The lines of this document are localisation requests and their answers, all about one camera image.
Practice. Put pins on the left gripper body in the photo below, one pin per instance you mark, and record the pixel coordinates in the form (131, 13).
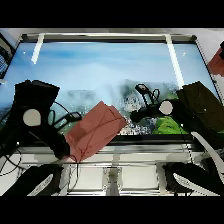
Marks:
(61, 146)

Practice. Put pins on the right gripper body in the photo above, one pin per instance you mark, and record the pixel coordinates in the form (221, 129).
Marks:
(140, 115)

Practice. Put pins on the pink garment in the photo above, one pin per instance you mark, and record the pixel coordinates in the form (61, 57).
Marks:
(96, 130)

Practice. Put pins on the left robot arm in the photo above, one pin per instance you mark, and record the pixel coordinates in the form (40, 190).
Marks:
(20, 128)

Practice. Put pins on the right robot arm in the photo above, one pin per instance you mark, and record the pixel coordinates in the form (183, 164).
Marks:
(200, 178)

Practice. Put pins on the black garment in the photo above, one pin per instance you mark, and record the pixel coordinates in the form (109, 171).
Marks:
(36, 93)

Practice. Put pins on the red garment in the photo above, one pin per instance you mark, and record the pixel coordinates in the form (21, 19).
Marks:
(218, 63)

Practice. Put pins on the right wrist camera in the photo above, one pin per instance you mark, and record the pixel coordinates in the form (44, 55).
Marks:
(142, 88)

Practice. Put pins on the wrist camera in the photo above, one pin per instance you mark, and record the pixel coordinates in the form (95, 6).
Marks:
(142, 88)
(72, 116)

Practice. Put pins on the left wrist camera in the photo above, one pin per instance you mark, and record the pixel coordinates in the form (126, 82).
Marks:
(72, 116)

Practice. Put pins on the silver frame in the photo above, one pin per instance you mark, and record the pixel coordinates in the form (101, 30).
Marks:
(133, 160)

